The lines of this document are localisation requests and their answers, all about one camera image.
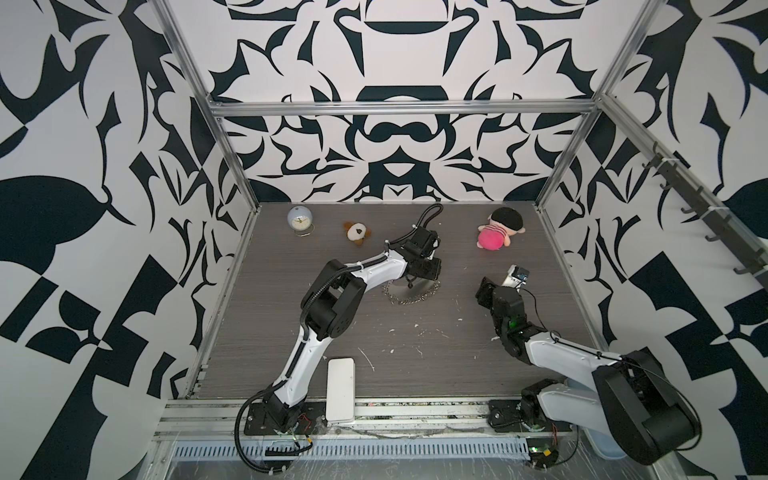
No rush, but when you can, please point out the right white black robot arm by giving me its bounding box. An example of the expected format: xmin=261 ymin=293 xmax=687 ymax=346
xmin=476 ymin=278 xmax=702 ymax=465

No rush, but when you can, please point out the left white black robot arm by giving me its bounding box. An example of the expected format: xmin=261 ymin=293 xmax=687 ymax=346
xmin=262 ymin=226 xmax=441 ymax=432

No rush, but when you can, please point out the black wall hook rack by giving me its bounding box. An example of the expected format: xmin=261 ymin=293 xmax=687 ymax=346
xmin=643 ymin=141 xmax=767 ymax=290

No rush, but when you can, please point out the white rectangular box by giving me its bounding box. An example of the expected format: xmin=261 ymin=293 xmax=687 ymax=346
xmin=325 ymin=358 xmax=356 ymax=424

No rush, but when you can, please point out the brown white plush dog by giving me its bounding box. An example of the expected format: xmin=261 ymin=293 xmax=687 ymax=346
xmin=343 ymin=222 xmax=371 ymax=246

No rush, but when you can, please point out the black corrugated cable hose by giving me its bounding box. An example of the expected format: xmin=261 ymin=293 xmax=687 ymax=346
xmin=233 ymin=389 xmax=313 ymax=475

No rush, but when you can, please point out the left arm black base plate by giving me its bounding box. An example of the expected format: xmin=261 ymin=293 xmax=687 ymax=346
xmin=243 ymin=401 xmax=326 ymax=436

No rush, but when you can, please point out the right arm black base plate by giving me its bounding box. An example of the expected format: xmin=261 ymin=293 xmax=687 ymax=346
xmin=487 ymin=379 xmax=556 ymax=433

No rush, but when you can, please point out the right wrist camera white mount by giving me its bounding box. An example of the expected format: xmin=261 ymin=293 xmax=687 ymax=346
xmin=502 ymin=265 xmax=530 ymax=290

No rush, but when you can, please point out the pink plush doll black hat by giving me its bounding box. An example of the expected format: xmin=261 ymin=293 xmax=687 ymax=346
xmin=476 ymin=207 xmax=525 ymax=251

